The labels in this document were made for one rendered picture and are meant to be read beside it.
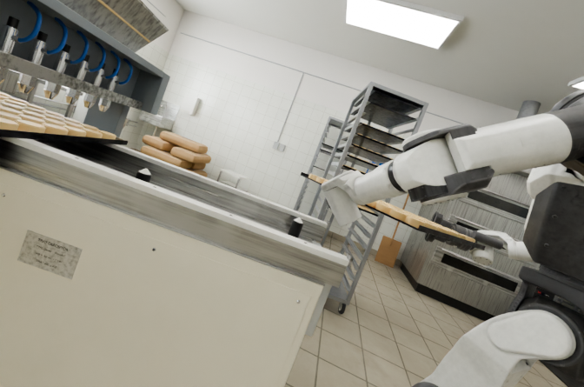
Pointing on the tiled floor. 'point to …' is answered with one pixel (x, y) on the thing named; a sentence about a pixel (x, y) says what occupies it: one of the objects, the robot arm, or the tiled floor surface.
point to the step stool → (232, 183)
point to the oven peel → (389, 247)
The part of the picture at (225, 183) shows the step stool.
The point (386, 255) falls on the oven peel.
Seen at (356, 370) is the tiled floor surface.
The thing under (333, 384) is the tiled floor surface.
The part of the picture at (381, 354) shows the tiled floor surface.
